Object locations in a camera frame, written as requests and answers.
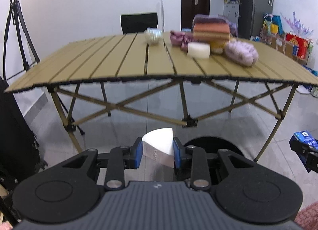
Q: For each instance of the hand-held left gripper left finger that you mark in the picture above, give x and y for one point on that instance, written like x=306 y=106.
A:
x=138 y=154

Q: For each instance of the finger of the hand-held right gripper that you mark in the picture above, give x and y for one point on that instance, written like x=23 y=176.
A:
x=306 y=156

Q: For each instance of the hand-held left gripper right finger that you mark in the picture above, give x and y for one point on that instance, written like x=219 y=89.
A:
x=177 y=154

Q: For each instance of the blue carton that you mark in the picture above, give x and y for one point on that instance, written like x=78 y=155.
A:
x=304 y=137

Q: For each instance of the white foam wedge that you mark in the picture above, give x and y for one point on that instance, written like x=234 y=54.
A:
x=159 y=143

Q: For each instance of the black round waste bin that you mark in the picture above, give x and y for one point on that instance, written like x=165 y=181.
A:
x=213 y=143

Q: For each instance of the mauve fluffy cloth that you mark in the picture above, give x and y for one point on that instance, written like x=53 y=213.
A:
x=177 y=38

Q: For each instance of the yellow sponge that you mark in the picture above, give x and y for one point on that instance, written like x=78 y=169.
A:
x=219 y=45

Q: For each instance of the silver foil ball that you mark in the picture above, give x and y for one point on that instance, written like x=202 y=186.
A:
x=152 y=36

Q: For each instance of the lilac fluffy scrunchie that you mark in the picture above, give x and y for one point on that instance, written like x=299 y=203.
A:
x=241 y=52

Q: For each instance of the person's pink fluffy clothing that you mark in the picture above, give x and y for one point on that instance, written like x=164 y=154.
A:
x=5 y=225
x=309 y=216

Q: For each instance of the white flat board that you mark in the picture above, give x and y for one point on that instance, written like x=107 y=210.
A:
x=308 y=88

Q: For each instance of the tan folding table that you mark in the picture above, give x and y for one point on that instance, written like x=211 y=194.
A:
x=111 y=56

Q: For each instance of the red gift bag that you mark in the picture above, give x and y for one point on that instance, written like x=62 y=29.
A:
x=298 y=45

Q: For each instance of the stack of cardboard boxes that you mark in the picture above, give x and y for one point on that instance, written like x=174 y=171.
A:
x=278 y=43

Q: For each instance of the black suitcase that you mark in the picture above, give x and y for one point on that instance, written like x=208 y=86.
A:
x=15 y=133

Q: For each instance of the black folding chair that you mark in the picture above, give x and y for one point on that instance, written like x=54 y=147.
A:
x=139 y=22

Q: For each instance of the blue gift bag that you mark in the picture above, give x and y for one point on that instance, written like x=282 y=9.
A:
x=274 y=25

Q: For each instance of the white pole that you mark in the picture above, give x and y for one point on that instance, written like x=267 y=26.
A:
x=162 y=11

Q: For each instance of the dark grey fridge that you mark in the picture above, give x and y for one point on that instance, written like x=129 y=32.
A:
x=256 y=4

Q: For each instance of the black tripod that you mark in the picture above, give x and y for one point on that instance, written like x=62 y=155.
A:
x=14 y=1

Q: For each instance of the purple wall decoration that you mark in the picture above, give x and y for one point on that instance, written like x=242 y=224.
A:
x=298 y=26

